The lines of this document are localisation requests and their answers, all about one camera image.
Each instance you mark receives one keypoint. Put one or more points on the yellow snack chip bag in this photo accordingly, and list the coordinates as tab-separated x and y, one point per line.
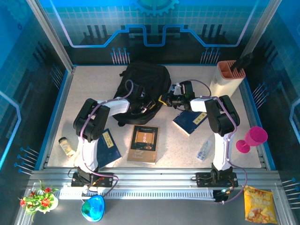
259	205

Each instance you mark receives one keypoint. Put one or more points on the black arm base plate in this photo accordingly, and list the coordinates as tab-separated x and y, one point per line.
201	179
107	179

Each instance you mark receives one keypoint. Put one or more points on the pink plastic goblet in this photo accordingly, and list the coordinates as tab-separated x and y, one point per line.
255	137

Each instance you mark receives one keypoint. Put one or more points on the potted red artificial flowers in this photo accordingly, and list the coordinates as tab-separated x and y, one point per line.
39	201

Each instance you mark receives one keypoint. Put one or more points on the black backpack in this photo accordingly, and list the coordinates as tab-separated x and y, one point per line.
150	77

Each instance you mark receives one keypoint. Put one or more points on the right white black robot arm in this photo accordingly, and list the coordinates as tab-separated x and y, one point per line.
222	152

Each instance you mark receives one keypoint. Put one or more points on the blue book large yellow label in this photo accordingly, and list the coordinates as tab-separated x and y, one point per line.
109	150

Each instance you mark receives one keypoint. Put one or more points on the white orange knife block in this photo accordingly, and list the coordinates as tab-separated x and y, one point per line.
222	82

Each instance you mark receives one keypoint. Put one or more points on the aluminium frame rail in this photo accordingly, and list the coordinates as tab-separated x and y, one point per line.
159	178

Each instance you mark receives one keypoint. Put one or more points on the black controller board with LEDs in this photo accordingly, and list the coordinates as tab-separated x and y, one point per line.
222	195

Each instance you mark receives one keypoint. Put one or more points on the brown black hardcover book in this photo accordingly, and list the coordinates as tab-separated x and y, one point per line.
143	150

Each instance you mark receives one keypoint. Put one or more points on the small spice jar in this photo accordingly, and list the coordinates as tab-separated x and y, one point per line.
65	145

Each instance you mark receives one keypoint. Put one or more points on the blue translucent plastic object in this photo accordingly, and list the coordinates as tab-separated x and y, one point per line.
93	208

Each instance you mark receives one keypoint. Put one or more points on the aluminium frame post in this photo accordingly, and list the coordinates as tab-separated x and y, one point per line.
52	37
263	23

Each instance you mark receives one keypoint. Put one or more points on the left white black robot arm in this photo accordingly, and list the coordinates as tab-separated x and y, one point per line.
89	150

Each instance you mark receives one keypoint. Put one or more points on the blue book small yellow label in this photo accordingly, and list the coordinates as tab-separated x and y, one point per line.
187	122

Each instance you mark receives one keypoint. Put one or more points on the clear plastic blister package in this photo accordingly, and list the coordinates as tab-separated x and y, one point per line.
204	151

